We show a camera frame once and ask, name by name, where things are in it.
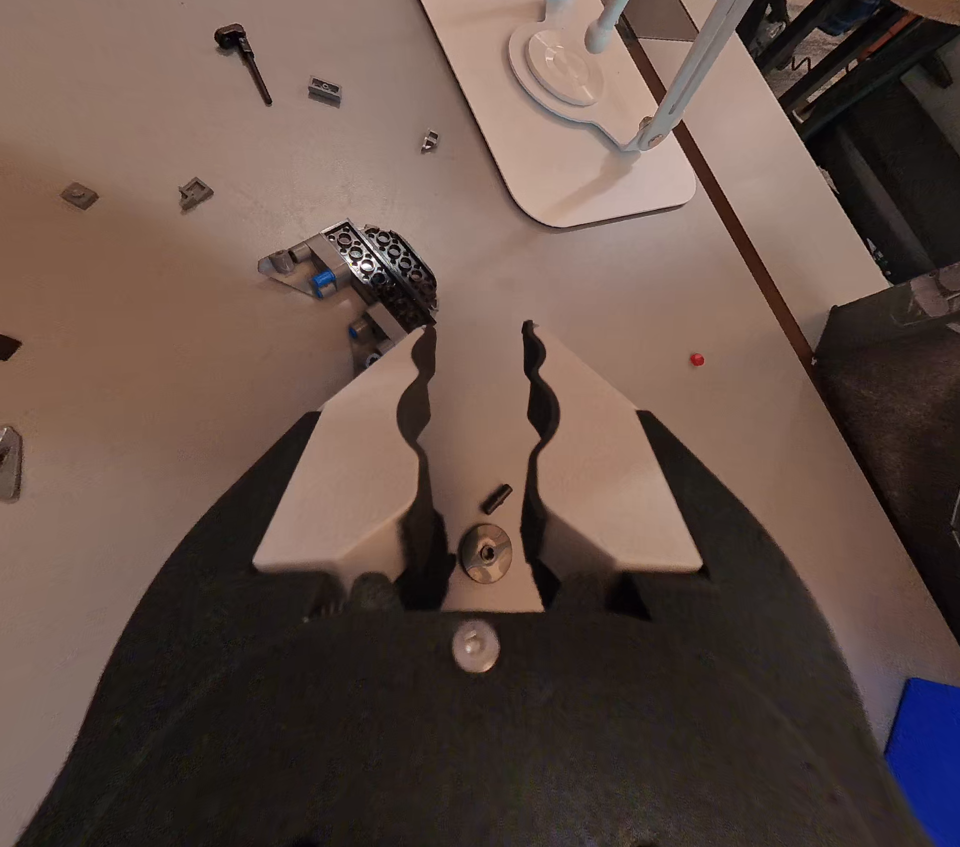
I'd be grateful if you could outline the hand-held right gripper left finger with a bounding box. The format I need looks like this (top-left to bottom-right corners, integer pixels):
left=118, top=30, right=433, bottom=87
left=252, top=325, right=456, bottom=595

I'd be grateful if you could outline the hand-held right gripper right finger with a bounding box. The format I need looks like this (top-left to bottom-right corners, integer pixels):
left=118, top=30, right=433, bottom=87
left=521, top=319, right=706, bottom=595

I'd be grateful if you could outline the dark grey lego assembly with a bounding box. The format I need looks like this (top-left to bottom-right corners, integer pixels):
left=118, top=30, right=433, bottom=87
left=257, top=219, right=440, bottom=376

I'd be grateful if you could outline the shiny grey lego piece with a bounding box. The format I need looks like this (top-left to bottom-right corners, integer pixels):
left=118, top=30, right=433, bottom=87
left=0, top=425, right=24, bottom=505

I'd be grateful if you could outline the black lego axle with connector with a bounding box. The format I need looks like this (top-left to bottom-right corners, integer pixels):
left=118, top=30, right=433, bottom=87
left=213, top=24, right=273, bottom=107

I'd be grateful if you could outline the round grey metal disc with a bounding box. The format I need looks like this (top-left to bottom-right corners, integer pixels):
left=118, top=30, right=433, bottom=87
left=459, top=524, right=515, bottom=587

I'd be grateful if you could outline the white book stand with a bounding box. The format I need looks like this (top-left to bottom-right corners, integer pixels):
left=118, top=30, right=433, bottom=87
left=405, top=0, right=960, bottom=231

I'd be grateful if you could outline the blue plastic bin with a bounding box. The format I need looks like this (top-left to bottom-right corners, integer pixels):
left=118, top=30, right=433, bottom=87
left=883, top=678, right=960, bottom=847

